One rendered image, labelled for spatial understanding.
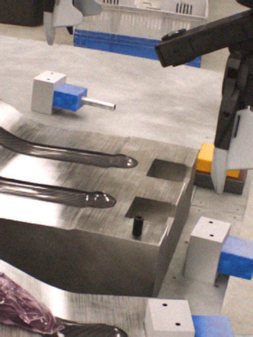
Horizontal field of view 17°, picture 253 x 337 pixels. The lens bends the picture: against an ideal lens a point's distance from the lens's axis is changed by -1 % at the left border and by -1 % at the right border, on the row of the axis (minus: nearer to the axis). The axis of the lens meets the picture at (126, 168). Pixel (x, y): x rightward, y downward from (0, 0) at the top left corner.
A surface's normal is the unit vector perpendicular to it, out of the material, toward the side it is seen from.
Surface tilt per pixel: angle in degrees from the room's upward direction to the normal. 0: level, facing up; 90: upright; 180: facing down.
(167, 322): 0
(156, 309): 0
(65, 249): 90
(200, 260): 90
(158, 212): 90
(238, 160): 75
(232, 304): 0
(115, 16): 90
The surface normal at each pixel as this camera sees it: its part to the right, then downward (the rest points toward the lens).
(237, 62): -0.11, -0.46
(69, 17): -0.30, 0.11
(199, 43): -0.32, 0.36
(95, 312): 0.11, -0.90
